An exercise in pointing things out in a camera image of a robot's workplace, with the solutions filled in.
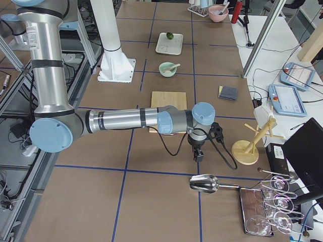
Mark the metal scoop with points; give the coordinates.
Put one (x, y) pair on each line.
(208, 183)

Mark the black tripod stick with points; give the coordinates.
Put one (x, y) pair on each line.
(245, 22)

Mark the aluminium frame post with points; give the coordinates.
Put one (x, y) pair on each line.
(271, 18)

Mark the black monitor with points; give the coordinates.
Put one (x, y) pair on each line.
(303, 150)

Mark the white ceramic spoon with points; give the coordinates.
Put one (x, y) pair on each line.
(173, 67)

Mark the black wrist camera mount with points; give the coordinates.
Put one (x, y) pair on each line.
(216, 132)

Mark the white rectangular tray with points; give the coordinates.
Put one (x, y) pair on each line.
(169, 46)

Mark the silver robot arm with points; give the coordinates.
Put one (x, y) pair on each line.
(57, 124)

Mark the bamboo cutting board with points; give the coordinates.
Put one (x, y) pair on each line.
(175, 99)

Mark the dark tray with glasses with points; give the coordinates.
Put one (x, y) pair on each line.
(251, 204)

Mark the grey and yellow cloth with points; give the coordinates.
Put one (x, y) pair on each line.
(228, 93)

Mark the near blue teach pendant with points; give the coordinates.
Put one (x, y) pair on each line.
(286, 100)

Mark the clear wine glass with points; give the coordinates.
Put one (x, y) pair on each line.
(258, 225)

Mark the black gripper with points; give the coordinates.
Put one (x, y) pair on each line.
(196, 144)

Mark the pink bowl with ice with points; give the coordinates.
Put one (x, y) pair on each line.
(217, 14)

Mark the red bottle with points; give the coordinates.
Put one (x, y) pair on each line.
(237, 10)

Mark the far blue teach pendant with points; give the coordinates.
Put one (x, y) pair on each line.
(297, 75)

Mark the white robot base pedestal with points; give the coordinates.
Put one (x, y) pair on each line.
(115, 66)

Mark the light green bowl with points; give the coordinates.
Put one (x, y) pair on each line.
(164, 67)

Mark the green lime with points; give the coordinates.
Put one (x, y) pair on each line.
(169, 35)

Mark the white wire cup rack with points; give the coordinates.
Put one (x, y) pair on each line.
(199, 7)

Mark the wooden mug tree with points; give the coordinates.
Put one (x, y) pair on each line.
(245, 152)

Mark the blue teach pendant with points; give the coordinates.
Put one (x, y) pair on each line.
(286, 100)
(297, 75)

